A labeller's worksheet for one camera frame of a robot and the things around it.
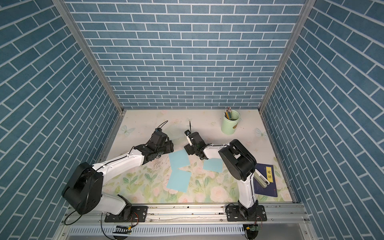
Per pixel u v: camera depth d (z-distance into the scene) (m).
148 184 0.83
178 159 0.94
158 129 0.80
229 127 1.02
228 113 0.97
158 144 0.69
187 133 0.87
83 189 0.42
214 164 0.92
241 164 0.53
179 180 0.85
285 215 0.75
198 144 0.78
